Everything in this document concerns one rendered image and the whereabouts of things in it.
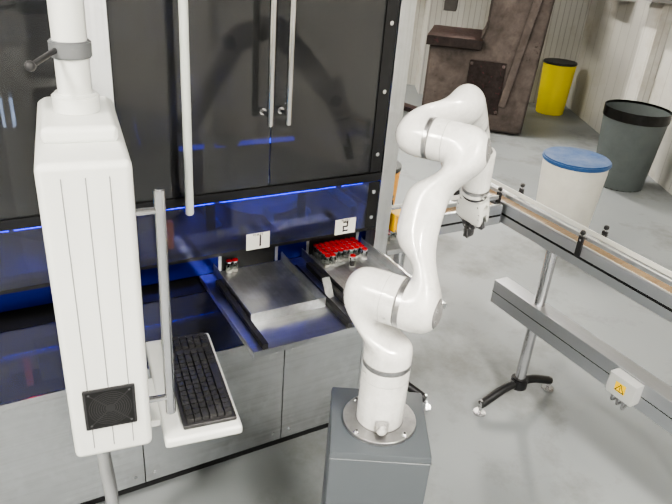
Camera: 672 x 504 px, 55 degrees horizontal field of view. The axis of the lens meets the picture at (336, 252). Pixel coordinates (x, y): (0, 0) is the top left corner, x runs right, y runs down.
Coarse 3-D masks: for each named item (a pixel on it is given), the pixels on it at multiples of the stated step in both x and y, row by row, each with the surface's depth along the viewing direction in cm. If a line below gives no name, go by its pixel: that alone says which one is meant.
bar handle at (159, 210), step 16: (160, 192) 133; (144, 208) 135; (160, 208) 135; (160, 224) 137; (160, 240) 138; (160, 256) 140; (160, 272) 142; (160, 288) 144; (160, 304) 146; (160, 320) 148; (160, 400) 158
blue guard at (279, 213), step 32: (320, 192) 222; (352, 192) 229; (192, 224) 203; (224, 224) 209; (256, 224) 215; (288, 224) 221; (320, 224) 228; (0, 256) 179; (32, 256) 183; (192, 256) 208; (0, 288) 183
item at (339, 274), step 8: (368, 248) 247; (304, 256) 238; (312, 256) 241; (368, 256) 244; (376, 256) 243; (384, 256) 238; (320, 264) 235; (336, 264) 236; (344, 264) 237; (360, 264) 238; (368, 264) 238; (376, 264) 239; (384, 264) 238; (392, 264) 234; (328, 272) 231; (336, 272) 231; (344, 272) 231; (352, 272) 232; (400, 272) 230; (336, 280) 226; (344, 280) 226
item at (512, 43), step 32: (448, 0) 653; (512, 0) 661; (544, 0) 654; (448, 32) 710; (480, 32) 728; (512, 32) 674; (544, 32) 667; (448, 64) 702; (480, 64) 693; (512, 64) 685; (512, 96) 702; (512, 128) 716
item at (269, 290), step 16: (224, 272) 225; (240, 272) 226; (256, 272) 227; (272, 272) 228; (288, 272) 228; (240, 288) 216; (256, 288) 217; (272, 288) 218; (288, 288) 219; (304, 288) 219; (240, 304) 204; (256, 304) 208; (272, 304) 209; (288, 304) 210; (304, 304) 206; (320, 304) 209; (256, 320) 199
